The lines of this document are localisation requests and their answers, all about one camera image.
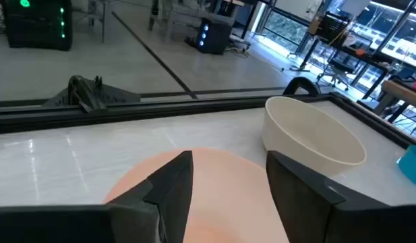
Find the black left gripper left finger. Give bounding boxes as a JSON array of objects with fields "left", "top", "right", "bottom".
[{"left": 0, "top": 151, "right": 194, "bottom": 243}]

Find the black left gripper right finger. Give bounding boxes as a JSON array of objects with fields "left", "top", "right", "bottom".
[{"left": 265, "top": 151, "right": 416, "bottom": 243}]

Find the blue bowl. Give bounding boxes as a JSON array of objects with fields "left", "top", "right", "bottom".
[{"left": 396, "top": 144, "right": 416, "bottom": 189}]

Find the pink plate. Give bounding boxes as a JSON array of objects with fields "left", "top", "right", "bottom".
[{"left": 105, "top": 147, "right": 289, "bottom": 243}]

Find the cream white bowl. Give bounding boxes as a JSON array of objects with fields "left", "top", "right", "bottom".
[{"left": 261, "top": 96, "right": 367, "bottom": 177}]

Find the office chair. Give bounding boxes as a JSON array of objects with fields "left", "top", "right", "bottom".
[{"left": 317, "top": 59, "right": 355, "bottom": 92}]

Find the wooden table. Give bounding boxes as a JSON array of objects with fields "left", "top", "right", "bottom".
[{"left": 374, "top": 80, "right": 416, "bottom": 124}]

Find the black desk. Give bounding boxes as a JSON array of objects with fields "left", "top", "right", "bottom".
[{"left": 290, "top": 32, "right": 394, "bottom": 101}]

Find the computer tower with blue lights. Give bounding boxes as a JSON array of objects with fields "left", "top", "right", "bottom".
[{"left": 196, "top": 18, "right": 234, "bottom": 55}]

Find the cardboard box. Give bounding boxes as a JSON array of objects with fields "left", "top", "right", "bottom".
[{"left": 308, "top": 15, "right": 323, "bottom": 35}]

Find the black crate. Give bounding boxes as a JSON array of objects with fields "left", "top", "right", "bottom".
[{"left": 317, "top": 11, "right": 350, "bottom": 43}]

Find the grey desk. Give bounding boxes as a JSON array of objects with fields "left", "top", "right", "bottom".
[{"left": 148, "top": 0, "right": 235, "bottom": 43}]

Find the grey stool leg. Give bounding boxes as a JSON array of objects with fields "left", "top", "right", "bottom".
[{"left": 88, "top": 0, "right": 108, "bottom": 44}]

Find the computer tower with green lights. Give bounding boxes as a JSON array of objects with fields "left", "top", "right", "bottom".
[{"left": 4, "top": 0, "right": 73, "bottom": 51}]

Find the black table frame rail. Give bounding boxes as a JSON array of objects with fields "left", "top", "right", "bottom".
[{"left": 0, "top": 92, "right": 416, "bottom": 149}]

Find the black cable loop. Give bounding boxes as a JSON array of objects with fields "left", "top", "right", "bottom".
[{"left": 282, "top": 76, "right": 322, "bottom": 97}]

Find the black bracket on rail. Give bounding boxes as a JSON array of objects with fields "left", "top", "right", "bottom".
[{"left": 42, "top": 75, "right": 142, "bottom": 114}]

